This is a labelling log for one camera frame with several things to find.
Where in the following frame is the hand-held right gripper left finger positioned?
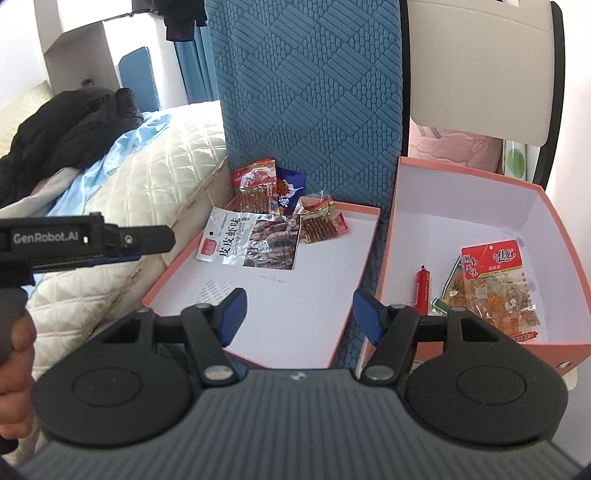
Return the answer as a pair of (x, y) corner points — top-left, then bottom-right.
(99, 288), (249, 385)

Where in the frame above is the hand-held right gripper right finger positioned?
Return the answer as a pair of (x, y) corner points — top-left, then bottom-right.
(352, 288), (505, 385)

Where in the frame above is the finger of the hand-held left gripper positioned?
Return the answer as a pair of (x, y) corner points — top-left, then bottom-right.
(85, 223), (177, 269)

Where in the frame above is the pink box lid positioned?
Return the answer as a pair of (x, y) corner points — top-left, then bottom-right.
(141, 198), (382, 370)

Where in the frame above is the red sausage stick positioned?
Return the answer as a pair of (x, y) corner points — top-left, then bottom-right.
(414, 264), (432, 315)

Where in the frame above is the green snack packet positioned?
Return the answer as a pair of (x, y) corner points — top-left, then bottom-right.
(431, 276), (463, 311)

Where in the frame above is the white shrimp snack packet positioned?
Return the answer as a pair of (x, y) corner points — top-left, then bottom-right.
(196, 207), (303, 271)

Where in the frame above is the clear packet with red label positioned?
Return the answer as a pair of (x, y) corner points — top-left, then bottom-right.
(298, 194), (350, 244)

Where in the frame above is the pink box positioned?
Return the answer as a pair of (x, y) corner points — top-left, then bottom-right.
(358, 156), (591, 385)

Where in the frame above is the red packet of brown strips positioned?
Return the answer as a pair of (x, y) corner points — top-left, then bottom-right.
(232, 158), (278, 214)

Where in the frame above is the red header clear snack packet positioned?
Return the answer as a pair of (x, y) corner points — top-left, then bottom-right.
(450, 239), (542, 345)

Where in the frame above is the blue snack packet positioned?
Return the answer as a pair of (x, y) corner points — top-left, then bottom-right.
(276, 167), (308, 216)

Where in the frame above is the person's left hand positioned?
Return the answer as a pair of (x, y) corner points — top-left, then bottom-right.
(0, 314), (38, 440)

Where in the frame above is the cream quilted bedspread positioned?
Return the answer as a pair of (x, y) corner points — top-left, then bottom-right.
(0, 80), (232, 372)

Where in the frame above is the light blue sheet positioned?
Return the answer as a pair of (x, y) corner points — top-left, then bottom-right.
(32, 111), (160, 219)

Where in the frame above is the black jacket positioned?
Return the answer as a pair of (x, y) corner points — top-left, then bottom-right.
(0, 88), (142, 209)

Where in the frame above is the small blue headboard pad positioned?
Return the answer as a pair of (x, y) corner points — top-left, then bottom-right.
(118, 46), (160, 112)

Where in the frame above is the blue curtain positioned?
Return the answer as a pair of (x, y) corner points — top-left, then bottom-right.
(172, 39), (223, 112)

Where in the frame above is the pink pillow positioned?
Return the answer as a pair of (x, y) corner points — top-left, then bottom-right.
(409, 122), (504, 174)

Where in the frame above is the white cabinet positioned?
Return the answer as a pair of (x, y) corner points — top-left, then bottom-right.
(44, 0), (188, 103)

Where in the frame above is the blue textured cushion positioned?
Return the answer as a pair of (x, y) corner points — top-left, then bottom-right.
(203, 0), (405, 370)

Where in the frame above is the row of hanging clothes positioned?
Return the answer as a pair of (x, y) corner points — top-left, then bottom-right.
(158, 0), (206, 43)

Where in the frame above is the white chair back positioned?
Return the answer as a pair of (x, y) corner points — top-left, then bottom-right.
(399, 0), (567, 191)

